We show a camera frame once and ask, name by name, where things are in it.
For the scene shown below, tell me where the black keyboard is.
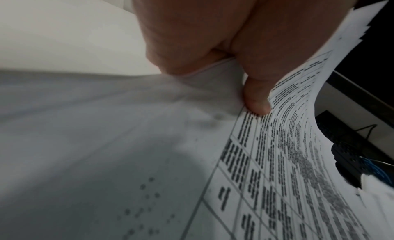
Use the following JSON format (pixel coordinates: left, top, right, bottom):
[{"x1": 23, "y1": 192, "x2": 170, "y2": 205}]
[{"x1": 316, "y1": 110, "x2": 394, "y2": 187}]

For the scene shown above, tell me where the black cable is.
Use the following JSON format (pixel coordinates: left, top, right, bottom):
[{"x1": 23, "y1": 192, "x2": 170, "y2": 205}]
[{"x1": 354, "y1": 123, "x2": 378, "y2": 140}]

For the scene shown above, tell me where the person's left hand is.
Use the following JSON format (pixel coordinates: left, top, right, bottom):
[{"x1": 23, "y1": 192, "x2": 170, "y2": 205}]
[{"x1": 129, "y1": 0, "x2": 361, "y2": 116}]

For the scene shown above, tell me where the white paper sheet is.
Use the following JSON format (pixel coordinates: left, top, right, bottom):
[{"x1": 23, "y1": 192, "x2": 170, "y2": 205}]
[{"x1": 0, "y1": 58, "x2": 247, "y2": 240}]

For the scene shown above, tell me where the printed table paper sheet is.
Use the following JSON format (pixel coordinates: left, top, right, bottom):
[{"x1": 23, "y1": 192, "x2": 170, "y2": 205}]
[{"x1": 179, "y1": 0, "x2": 394, "y2": 240}]

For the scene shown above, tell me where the blue cable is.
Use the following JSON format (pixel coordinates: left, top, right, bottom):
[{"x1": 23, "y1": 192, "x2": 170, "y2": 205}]
[{"x1": 358, "y1": 156, "x2": 394, "y2": 185}]

